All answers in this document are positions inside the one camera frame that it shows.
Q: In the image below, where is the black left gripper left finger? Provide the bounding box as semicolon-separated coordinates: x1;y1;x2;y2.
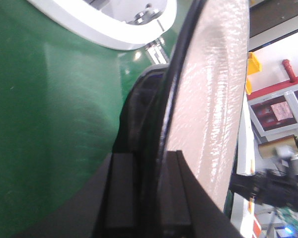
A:
15;153;137;238

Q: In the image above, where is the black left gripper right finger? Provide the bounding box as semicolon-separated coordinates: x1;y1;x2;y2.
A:
158;151;242;238

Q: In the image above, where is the beige black-rimmed plate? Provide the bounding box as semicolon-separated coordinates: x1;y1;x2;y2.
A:
166;0;249;209

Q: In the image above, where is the green circular conveyor belt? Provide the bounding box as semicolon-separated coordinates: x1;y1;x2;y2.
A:
0;0;190;238

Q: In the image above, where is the red pipe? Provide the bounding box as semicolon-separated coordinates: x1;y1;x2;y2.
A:
282;59;298;83

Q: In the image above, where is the white inner conveyor ring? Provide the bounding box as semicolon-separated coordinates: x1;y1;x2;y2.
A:
28;0;177;51

